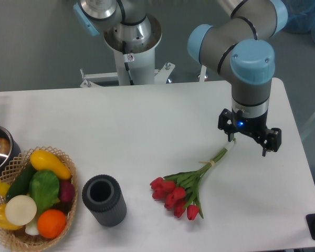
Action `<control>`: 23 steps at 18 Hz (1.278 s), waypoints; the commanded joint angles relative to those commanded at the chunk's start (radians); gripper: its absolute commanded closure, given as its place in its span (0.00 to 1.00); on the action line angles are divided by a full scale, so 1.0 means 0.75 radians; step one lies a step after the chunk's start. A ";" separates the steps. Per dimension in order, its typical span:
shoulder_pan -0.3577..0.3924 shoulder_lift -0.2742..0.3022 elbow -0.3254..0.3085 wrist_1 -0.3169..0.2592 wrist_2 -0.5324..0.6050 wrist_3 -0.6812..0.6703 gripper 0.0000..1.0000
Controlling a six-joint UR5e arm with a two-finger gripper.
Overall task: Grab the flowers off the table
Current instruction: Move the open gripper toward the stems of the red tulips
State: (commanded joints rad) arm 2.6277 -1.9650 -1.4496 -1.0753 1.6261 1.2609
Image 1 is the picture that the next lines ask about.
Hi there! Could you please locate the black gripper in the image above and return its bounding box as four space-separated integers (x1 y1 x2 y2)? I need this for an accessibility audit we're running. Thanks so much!
218 109 282 157

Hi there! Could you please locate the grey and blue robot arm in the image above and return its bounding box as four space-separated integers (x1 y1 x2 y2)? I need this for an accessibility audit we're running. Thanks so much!
73 1 288 152

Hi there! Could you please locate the red tulip bouquet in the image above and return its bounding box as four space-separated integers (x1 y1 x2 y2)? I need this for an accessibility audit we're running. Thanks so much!
150 139 236 221

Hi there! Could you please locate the blue plastic bag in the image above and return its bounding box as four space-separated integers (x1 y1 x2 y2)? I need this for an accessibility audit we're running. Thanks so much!
283 1 315 43

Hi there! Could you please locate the dark grey ribbed vase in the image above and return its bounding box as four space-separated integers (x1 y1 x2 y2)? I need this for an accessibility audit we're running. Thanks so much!
82 174 127 227

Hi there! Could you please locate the purple red onion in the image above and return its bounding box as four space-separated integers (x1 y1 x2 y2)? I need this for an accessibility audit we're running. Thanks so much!
58 181 75 203

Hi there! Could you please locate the yellow squash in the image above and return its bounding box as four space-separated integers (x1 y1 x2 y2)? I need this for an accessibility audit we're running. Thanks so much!
30 150 71 180

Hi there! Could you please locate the green lettuce leaf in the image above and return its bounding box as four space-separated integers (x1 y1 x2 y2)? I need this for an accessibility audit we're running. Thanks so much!
29 170 60 217

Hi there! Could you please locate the orange fruit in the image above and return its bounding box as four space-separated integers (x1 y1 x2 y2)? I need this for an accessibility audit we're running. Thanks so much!
37 209 66 239

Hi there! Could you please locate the woven wicker basket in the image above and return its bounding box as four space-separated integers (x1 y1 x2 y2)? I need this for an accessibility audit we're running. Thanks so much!
0 146 78 251

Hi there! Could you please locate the green cucumber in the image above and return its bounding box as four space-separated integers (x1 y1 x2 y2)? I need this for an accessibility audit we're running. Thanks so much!
5 163 37 202

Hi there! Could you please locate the white round radish slice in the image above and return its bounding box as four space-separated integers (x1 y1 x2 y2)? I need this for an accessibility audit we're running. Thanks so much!
5 195 37 226

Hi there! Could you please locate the yellow banana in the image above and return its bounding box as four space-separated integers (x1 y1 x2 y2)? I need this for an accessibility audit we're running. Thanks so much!
0 180 10 198

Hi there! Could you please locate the yellow bell pepper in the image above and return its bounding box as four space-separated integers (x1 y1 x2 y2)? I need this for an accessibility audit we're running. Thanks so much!
0 204 23 230

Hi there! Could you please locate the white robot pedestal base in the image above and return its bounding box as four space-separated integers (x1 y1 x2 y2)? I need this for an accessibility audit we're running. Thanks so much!
80 14 175 88

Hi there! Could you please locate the black cable on pedestal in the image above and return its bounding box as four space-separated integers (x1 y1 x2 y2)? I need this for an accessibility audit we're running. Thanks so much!
122 40 134 86

